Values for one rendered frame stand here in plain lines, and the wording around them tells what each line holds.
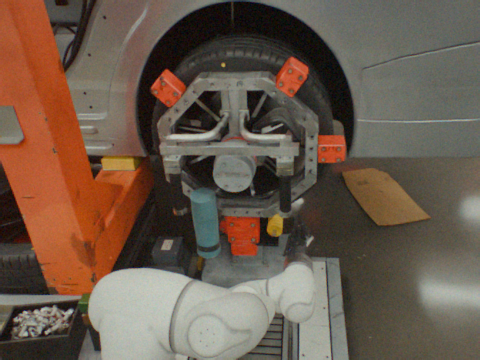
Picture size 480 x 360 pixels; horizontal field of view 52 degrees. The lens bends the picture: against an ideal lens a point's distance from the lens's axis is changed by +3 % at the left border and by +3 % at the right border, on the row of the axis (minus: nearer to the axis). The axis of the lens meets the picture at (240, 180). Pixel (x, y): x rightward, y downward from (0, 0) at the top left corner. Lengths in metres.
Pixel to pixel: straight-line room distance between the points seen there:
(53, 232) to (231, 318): 0.84
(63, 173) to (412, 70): 1.12
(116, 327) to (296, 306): 0.58
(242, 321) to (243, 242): 1.03
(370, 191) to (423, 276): 0.72
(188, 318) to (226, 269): 1.28
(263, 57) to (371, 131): 0.48
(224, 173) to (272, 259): 0.72
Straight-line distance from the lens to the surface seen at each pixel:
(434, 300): 2.39
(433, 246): 2.68
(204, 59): 1.62
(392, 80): 1.72
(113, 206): 1.78
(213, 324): 0.81
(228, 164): 1.51
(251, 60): 1.60
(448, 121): 1.82
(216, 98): 1.85
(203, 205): 1.63
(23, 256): 1.98
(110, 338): 0.93
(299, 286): 1.37
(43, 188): 1.46
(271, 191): 1.82
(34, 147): 1.40
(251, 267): 2.11
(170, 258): 1.92
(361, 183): 3.07
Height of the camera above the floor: 1.65
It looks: 32 degrees down
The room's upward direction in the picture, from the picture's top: 4 degrees counter-clockwise
